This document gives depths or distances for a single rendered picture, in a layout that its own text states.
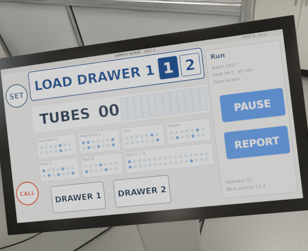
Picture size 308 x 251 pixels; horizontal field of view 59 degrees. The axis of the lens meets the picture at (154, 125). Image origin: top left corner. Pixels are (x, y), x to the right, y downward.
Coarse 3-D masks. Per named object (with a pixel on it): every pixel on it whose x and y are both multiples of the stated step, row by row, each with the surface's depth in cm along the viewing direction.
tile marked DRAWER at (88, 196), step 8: (72, 184) 46; (80, 184) 46; (88, 184) 46; (96, 184) 46; (56, 192) 47; (64, 192) 46; (72, 192) 46; (80, 192) 46; (88, 192) 46; (96, 192) 46; (104, 192) 46; (56, 200) 47; (64, 200) 46; (72, 200) 46; (80, 200) 46; (88, 200) 46; (96, 200) 46; (104, 200) 46; (56, 208) 47; (64, 208) 46; (72, 208) 46; (80, 208) 46; (88, 208) 46; (96, 208) 46; (104, 208) 46
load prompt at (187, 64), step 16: (192, 48) 44; (80, 64) 46; (96, 64) 46; (112, 64) 46; (128, 64) 45; (144, 64) 45; (160, 64) 45; (176, 64) 45; (192, 64) 44; (32, 80) 47; (48, 80) 47; (64, 80) 46; (80, 80) 46; (96, 80) 46; (112, 80) 46; (128, 80) 45; (144, 80) 45; (160, 80) 45; (176, 80) 45; (32, 96) 47; (48, 96) 47; (64, 96) 46
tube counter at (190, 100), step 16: (128, 96) 45; (144, 96) 45; (160, 96) 45; (176, 96) 45; (192, 96) 44; (112, 112) 46; (128, 112) 45; (144, 112) 45; (160, 112) 45; (176, 112) 45; (192, 112) 44
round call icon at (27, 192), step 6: (30, 180) 47; (36, 180) 47; (18, 186) 47; (24, 186) 47; (30, 186) 47; (36, 186) 47; (18, 192) 47; (24, 192) 47; (30, 192) 47; (36, 192) 47; (18, 198) 47; (24, 198) 47; (30, 198) 47; (36, 198) 47; (18, 204) 47; (24, 204) 47; (30, 204) 47; (36, 204) 47
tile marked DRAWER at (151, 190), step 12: (120, 180) 46; (132, 180) 45; (144, 180) 45; (156, 180) 45; (168, 180) 45; (120, 192) 46; (132, 192) 45; (144, 192) 45; (156, 192) 45; (168, 192) 45; (120, 204) 46; (132, 204) 45; (144, 204) 45; (156, 204) 45
